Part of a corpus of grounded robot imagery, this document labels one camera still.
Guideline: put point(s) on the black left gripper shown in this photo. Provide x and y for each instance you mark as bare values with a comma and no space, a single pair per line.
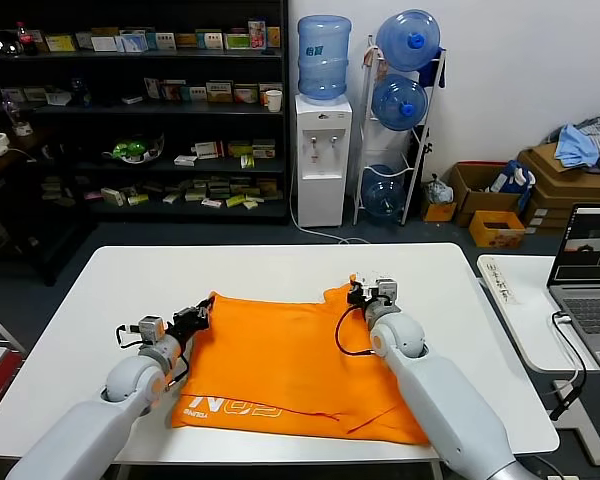
190,322

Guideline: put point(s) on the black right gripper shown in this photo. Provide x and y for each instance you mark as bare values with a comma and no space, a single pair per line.
369,295

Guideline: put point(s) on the orange t-shirt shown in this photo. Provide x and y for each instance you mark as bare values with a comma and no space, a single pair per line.
290,360

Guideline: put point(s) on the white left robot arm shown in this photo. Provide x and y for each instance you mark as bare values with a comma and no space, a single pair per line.
90,425

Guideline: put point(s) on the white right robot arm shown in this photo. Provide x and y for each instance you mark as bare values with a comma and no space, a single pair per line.
440,400

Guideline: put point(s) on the white water dispenser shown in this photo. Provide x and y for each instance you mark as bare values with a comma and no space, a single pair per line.
321,199

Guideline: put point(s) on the small yellow box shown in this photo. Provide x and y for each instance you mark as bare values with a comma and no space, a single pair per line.
437,212

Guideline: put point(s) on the grey plastic bag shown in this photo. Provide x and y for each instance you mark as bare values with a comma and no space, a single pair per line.
437,191

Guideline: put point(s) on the white labelled power strip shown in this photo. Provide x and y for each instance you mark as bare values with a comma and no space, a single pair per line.
500,282

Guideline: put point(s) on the open brown cardboard box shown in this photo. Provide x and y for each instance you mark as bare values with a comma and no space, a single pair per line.
472,204

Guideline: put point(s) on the white metal jug rack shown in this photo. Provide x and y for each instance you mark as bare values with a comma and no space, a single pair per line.
363,144

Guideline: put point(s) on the small orange box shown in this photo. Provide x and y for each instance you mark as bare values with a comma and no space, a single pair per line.
495,239

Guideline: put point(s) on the white flat carton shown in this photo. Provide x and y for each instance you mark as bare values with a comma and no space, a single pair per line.
186,160

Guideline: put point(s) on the white side table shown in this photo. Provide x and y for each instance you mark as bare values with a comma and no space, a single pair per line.
525,325

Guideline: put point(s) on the bowl of green fruit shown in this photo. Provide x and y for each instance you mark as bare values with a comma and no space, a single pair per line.
133,149

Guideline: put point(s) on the black shelving unit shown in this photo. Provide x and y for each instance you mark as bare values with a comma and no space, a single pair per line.
190,130

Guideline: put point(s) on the blue white plastic bag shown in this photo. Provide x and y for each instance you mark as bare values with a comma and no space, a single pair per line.
512,181

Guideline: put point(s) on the white paper cup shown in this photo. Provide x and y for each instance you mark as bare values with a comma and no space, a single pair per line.
274,102

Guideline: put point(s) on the white carton teal stripe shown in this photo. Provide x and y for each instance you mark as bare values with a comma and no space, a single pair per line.
196,94

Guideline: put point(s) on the yellow labelled carton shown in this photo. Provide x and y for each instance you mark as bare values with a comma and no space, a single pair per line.
219,92

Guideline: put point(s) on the cream carton green band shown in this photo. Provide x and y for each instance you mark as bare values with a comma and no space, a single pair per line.
245,94

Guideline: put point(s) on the white carton red print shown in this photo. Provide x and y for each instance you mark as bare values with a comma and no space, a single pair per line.
172,92

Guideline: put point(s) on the stacked brown cardboard boxes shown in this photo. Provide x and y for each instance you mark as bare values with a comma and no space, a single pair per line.
555,191

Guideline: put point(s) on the upright blue water jug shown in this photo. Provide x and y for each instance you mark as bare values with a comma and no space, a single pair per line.
325,64

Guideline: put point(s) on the white red tall carton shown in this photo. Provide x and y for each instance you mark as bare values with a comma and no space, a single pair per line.
152,89

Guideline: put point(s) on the pink hanging cloth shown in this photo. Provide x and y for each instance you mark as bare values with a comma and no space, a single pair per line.
372,60

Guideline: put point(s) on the grey laptop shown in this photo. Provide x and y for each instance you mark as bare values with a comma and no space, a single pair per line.
590,305

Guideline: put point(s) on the dark blue bottle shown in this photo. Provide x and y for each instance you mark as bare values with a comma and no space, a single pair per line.
81,93

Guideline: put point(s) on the orange carton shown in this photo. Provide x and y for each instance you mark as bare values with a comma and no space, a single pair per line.
273,37

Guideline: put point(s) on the white carton green label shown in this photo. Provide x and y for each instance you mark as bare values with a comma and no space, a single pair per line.
210,40

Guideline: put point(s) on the clear plastic bottle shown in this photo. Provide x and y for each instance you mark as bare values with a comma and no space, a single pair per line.
16,115

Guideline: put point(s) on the pink printed tall carton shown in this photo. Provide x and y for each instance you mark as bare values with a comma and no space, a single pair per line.
257,35

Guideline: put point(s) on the blue white carton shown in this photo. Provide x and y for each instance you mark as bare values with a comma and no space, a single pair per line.
134,42

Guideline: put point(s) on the plain white carton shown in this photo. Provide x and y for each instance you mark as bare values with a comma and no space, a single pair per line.
104,43

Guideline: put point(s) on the yellow green flat carton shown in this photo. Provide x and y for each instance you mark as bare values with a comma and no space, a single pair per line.
60,42

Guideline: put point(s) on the cola bottle red label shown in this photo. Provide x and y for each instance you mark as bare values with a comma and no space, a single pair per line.
26,40

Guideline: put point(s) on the shiny dark round pot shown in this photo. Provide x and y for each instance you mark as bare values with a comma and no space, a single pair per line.
7,42

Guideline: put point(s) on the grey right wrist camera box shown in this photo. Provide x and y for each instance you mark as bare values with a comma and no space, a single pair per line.
386,291

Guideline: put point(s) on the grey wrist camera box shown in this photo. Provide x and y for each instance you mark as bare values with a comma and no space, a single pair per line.
386,291
151,330

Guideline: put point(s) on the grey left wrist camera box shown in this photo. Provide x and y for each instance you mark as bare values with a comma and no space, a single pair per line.
151,330

